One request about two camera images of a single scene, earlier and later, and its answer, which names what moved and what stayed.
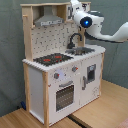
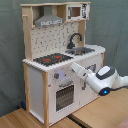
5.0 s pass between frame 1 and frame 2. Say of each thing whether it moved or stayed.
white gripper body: moved
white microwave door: stayed
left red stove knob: stayed
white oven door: stayed
